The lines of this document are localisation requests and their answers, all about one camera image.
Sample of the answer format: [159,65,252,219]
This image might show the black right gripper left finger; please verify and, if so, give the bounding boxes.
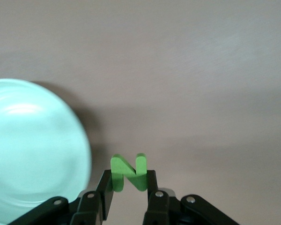
[8,169,116,225]

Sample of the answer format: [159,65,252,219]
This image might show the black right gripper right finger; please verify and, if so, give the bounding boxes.
[142,170,240,225]

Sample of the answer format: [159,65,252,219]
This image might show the green foam letter N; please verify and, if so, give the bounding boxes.
[110,153,148,193]

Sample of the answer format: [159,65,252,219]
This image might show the green plate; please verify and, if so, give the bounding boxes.
[0,78,92,225]

